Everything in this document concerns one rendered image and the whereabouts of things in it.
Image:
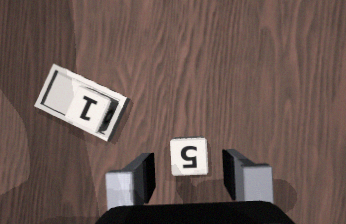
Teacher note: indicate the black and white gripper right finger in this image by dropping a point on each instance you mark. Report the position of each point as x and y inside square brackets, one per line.
[245, 180]

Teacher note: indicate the white and grey cube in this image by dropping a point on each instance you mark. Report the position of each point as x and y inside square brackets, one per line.
[91, 109]
[189, 155]

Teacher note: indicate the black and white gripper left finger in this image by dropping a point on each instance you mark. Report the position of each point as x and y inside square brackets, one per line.
[132, 185]

